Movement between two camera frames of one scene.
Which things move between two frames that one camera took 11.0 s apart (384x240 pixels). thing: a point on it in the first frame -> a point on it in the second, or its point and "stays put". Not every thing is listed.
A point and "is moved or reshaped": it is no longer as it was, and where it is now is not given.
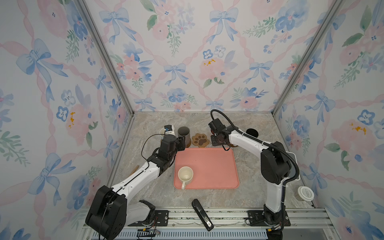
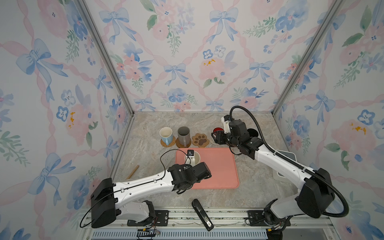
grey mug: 184,131 stays put
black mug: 252,132 stays put
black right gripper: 213,143 stays put
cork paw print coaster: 200,140 stays put
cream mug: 185,174 is moved or reshaped
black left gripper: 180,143 -> 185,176
